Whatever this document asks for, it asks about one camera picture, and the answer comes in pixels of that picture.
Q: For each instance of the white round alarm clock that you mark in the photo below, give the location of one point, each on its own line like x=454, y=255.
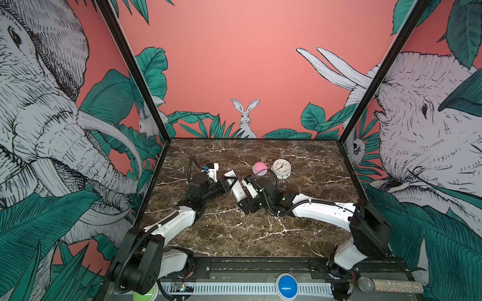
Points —
x=281, y=168

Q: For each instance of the small green circuit board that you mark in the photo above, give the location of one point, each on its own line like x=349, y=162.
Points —
x=182, y=287

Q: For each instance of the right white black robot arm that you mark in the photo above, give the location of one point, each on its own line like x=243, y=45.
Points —
x=370, y=231

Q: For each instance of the glittery silver microphone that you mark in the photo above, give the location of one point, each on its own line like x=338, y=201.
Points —
x=385, y=285

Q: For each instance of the black front mounting rail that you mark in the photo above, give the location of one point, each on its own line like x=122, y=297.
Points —
x=315, y=267

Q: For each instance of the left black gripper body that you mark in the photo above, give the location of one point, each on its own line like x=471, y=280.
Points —
x=218, y=188

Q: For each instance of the pink push button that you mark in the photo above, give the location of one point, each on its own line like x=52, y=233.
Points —
x=260, y=169

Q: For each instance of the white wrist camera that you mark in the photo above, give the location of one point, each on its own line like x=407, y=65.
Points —
x=248, y=184
x=211, y=170

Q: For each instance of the blue push button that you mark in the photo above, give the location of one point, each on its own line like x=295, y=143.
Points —
x=286, y=287

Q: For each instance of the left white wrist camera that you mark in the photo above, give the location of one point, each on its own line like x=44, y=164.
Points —
x=211, y=170

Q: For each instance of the white slotted cable duct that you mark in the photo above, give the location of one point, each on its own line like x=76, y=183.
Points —
x=237, y=288

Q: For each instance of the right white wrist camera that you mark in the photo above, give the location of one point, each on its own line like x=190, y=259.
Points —
x=248, y=184

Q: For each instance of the white remote control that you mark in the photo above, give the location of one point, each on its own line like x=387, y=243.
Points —
x=235, y=186

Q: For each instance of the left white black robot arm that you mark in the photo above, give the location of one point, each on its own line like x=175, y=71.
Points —
x=141, y=259

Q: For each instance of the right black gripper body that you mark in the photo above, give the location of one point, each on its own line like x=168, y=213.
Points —
x=255, y=204

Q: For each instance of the green push button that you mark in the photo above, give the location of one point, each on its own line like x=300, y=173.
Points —
x=149, y=296

